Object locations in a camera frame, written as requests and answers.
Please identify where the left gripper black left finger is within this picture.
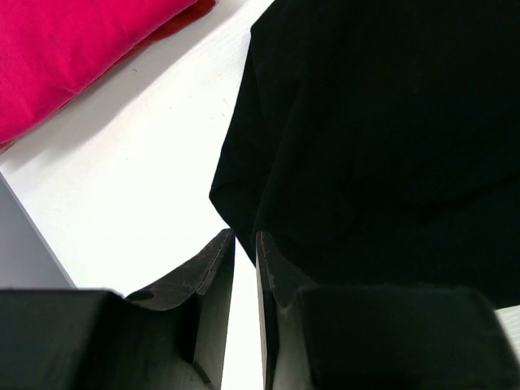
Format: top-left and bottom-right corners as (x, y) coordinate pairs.
(1, 229), (235, 389)

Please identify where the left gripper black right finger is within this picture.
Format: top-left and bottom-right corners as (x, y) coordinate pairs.
(256, 232), (519, 389)

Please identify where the black t shirt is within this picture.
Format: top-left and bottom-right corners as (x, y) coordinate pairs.
(210, 1), (519, 308)

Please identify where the folded red t shirt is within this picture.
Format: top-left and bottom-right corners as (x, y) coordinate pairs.
(1, 0), (216, 149)

